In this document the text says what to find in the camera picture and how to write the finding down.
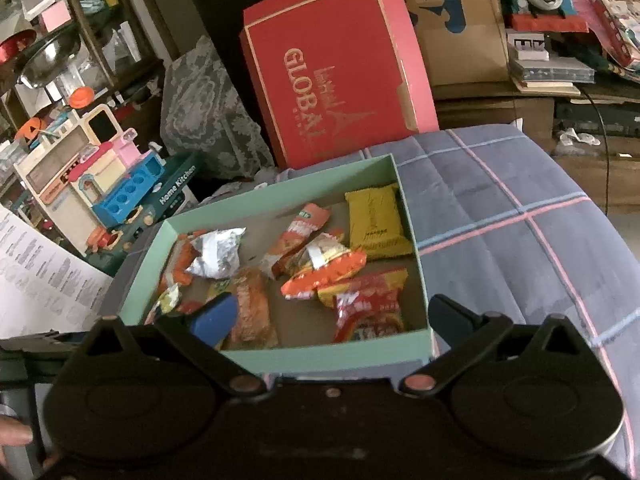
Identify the stack of books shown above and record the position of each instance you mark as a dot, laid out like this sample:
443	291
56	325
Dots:
550	67

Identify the orange toy lid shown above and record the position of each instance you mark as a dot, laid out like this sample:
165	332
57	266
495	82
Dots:
82	97

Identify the black media player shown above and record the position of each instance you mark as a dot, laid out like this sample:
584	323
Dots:
600	120

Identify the blue toy rack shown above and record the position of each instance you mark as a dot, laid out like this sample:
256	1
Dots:
125	195

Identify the red cardboard box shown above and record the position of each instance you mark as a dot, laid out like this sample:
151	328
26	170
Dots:
325	60

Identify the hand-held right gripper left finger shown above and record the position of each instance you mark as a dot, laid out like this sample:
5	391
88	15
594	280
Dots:
215	317

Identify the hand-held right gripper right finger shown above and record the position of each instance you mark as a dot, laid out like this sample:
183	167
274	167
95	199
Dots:
450	320

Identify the white crumpled wrapper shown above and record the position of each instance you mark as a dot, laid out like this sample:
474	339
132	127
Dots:
577	137

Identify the pink printed toy box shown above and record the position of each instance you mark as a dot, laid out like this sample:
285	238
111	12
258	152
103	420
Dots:
615	15

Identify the cream toy kitchen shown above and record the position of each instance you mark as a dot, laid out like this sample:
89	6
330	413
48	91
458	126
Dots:
50	170

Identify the white instruction sheet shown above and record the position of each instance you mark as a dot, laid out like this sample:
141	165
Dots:
40	285

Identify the silver foil snack packet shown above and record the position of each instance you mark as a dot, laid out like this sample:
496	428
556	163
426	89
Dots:
215	255

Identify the teal cardboard box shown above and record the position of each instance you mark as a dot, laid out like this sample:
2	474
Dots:
325	357

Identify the orange snack packet with white band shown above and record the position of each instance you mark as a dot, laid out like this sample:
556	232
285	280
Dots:
325	270

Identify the long orange cake packet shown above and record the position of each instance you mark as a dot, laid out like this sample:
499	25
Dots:
252	310

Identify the cardboard box with bear print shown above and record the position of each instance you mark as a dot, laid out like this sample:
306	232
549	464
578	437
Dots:
470	45

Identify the plaid blue blanket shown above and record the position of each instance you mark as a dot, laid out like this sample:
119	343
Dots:
500	260

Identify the person's left hand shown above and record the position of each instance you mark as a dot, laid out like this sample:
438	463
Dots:
15	432

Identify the metal bowl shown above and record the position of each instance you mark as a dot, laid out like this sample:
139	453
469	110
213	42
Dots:
47	57

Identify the glass display shelf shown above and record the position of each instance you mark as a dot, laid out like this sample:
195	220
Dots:
100	20

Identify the wooden cabinet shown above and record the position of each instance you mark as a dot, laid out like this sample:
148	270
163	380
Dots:
500	110

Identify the teal toy kitchen box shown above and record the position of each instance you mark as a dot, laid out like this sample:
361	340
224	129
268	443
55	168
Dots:
175	190

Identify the orange striped snack packet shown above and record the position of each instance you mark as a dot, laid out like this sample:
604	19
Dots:
180	265

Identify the grey patterned cushion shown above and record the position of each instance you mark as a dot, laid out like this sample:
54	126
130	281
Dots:
210	110

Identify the red yellow snack packet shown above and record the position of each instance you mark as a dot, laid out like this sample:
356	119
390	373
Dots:
370	305

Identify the small yellow green packet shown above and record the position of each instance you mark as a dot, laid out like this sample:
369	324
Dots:
167	300

